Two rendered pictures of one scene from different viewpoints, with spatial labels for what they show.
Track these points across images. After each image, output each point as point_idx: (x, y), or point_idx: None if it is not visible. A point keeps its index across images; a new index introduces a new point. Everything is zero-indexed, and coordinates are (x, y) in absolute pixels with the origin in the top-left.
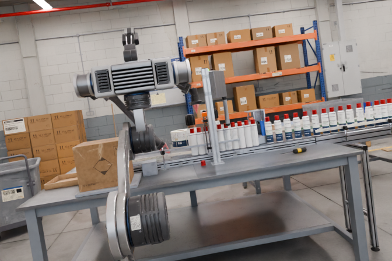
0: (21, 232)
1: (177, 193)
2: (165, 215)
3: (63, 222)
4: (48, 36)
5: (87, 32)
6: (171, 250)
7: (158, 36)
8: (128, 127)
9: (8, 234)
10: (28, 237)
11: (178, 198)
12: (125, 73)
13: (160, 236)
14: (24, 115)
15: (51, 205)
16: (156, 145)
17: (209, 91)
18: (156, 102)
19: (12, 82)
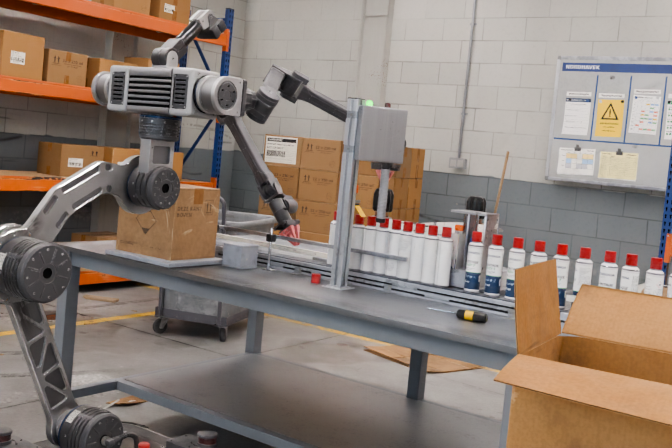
0: (199, 335)
1: (492, 391)
2: (25, 265)
3: (262, 347)
4: None
5: None
6: (251, 420)
7: (668, 1)
8: (128, 162)
9: (184, 330)
10: (196, 344)
11: (477, 398)
12: (142, 81)
13: (16, 288)
14: (340, 135)
15: (81, 253)
16: (169, 203)
17: (351, 145)
18: (610, 174)
19: (337, 64)
